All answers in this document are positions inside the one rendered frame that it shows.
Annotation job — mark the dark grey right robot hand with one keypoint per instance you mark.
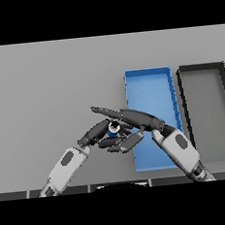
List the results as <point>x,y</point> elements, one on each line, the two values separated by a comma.
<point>136,117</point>

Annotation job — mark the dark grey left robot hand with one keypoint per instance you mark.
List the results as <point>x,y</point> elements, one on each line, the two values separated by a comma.
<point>95,132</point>

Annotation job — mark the blue pipe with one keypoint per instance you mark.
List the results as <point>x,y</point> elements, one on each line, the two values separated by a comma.
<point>113,128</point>

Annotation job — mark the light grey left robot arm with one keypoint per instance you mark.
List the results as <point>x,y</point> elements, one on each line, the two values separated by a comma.
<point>66,167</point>

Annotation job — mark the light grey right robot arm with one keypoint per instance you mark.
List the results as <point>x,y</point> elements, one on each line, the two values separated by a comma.
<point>181,150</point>

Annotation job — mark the blue bin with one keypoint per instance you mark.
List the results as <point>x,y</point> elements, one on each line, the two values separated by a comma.
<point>152,114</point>

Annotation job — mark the dark grey bin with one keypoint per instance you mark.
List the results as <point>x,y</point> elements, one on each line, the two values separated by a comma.
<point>208,108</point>

